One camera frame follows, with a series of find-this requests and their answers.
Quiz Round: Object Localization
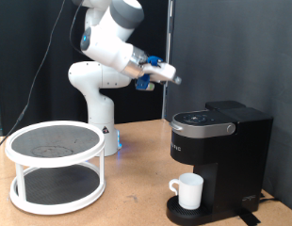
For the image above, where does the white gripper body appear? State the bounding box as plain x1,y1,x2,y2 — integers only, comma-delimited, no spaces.
141,62,178,85

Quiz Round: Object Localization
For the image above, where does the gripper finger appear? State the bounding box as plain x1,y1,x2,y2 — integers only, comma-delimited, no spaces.
171,75,183,86

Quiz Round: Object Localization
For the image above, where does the black Keurig coffee machine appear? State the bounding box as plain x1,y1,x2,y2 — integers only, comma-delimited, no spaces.
166,100,274,226

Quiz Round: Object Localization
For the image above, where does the white mug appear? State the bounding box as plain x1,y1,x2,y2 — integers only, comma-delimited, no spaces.
168,172,204,211

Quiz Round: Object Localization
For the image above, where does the vertical metal pole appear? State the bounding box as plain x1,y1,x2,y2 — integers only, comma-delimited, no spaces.
161,0,176,121

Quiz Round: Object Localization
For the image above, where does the dark grey backdrop panel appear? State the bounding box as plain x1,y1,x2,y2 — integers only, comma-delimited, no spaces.
166,0,292,213

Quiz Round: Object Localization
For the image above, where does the black curtain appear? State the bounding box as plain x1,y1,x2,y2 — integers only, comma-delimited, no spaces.
0,0,170,137

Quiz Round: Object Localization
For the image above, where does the white two-tier turntable rack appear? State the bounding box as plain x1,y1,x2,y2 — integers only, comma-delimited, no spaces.
4,121,106,216

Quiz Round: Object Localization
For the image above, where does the black tape strip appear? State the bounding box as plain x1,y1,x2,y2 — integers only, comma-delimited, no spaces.
238,211,262,226

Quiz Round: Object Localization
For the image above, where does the blue cable clip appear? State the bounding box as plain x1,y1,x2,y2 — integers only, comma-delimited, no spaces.
147,55,165,68

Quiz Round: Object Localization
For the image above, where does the blue mounted wrist camera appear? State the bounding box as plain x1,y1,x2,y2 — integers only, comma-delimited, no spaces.
135,74,155,92

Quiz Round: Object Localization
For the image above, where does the black cable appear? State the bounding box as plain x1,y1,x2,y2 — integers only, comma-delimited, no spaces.
0,0,88,152

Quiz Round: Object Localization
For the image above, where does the black power cord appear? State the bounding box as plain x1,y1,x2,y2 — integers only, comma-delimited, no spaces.
258,192,281,203

